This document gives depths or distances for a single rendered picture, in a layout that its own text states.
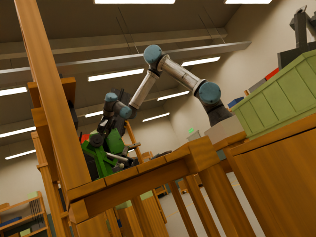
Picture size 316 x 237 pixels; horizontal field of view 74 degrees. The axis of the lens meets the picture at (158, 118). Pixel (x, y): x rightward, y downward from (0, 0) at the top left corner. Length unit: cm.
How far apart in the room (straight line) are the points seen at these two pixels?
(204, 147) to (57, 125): 68
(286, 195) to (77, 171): 77
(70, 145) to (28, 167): 984
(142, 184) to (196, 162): 27
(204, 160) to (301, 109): 47
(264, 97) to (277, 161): 24
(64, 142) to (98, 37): 509
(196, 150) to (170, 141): 1075
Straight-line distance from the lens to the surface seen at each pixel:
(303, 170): 83
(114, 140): 160
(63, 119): 93
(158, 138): 1157
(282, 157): 86
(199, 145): 107
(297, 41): 95
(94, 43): 572
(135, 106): 143
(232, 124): 127
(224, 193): 109
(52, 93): 98
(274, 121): 90
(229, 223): 112
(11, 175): 1078
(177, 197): 189
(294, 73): 80
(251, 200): 120
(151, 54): 131
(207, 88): 119
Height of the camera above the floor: 79
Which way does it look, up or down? 15 degrees up
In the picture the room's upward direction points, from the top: 23 degrees counter-clockwise
